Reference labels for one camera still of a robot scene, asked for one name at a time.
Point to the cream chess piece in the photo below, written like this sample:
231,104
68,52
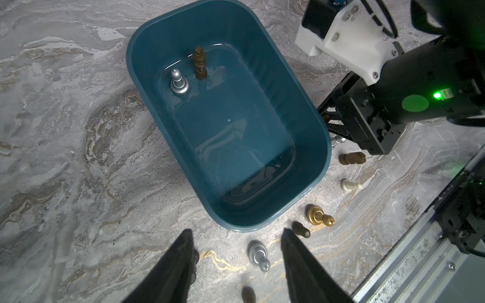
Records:
349,186

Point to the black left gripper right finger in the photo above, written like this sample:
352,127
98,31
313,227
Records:
306,279

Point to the dark bronze chess piece front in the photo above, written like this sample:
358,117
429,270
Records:
248,295

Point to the gold chess pawn right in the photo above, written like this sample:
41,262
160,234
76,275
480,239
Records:
317,216

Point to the teal plastic storage box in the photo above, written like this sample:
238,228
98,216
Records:
248,138

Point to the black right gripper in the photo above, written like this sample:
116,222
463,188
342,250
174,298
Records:
442,78

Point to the bronze rook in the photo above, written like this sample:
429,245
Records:
199,57

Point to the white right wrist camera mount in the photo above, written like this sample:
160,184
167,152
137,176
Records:
351,33

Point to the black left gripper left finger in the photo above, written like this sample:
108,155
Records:
170,279

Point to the dark chess piece beside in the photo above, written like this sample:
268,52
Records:
194,265

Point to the aluminium front rail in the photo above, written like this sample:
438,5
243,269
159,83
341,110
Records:
441,257

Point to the silver chess pawn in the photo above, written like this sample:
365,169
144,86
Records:
258,255

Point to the silver piece near gripper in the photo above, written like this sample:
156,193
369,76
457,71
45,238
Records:
336,140

